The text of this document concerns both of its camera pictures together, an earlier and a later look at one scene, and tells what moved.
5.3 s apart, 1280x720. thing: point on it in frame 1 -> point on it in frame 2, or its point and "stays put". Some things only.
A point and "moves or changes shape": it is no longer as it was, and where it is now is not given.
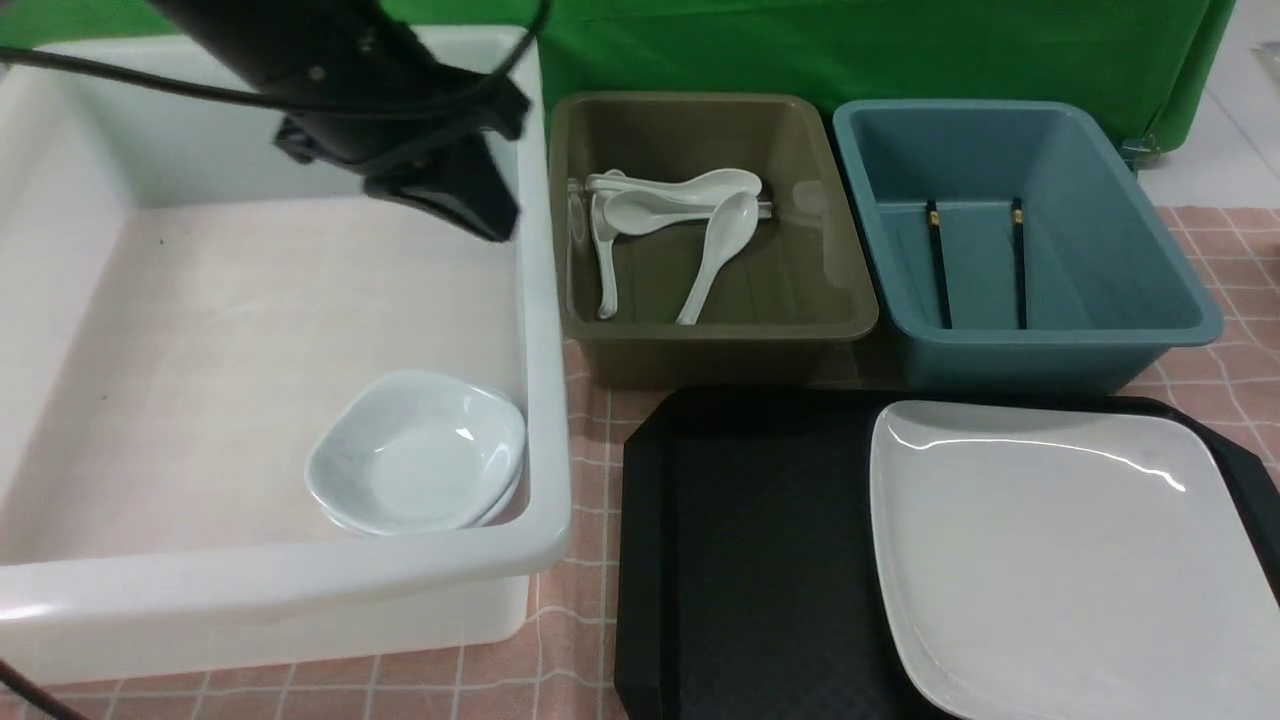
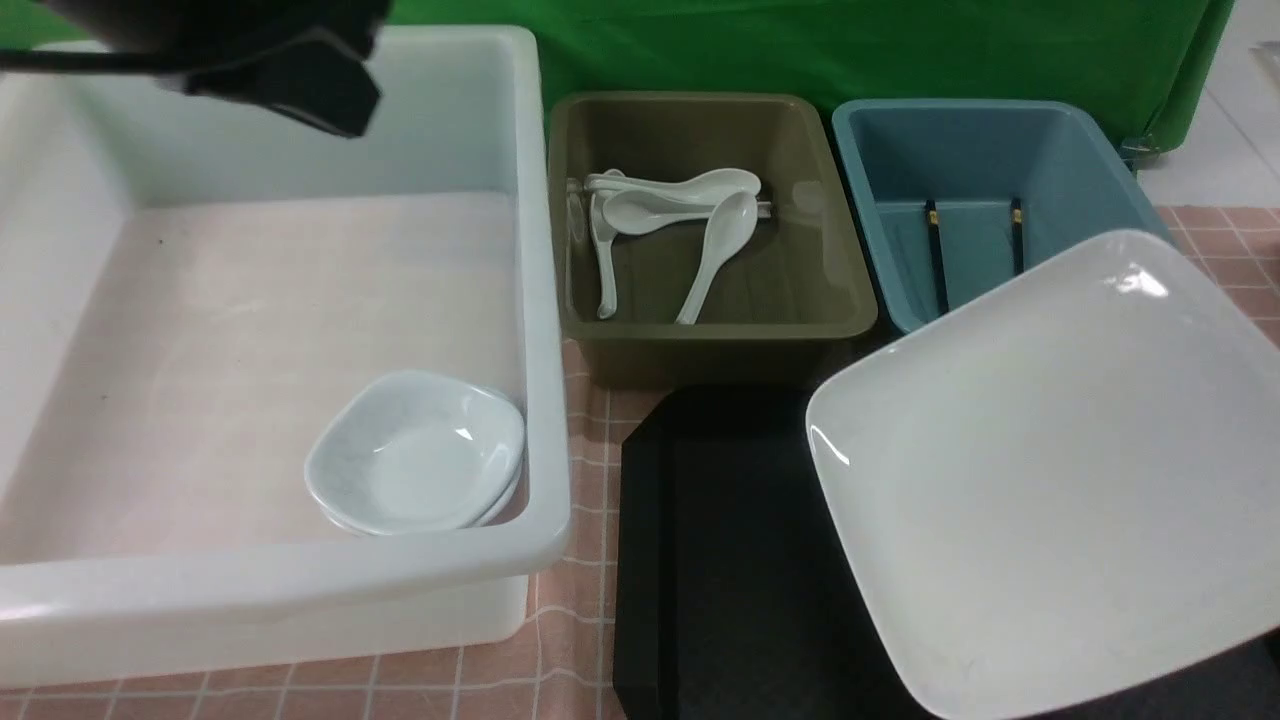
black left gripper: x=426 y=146 -> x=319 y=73
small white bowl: x=413 y=450 stays put
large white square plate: x=1039 y=563 moves or changes shape
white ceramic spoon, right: x=729 y=229 stays put
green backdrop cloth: x=1156 y=60 stays put
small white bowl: x=505 y=502 stays put
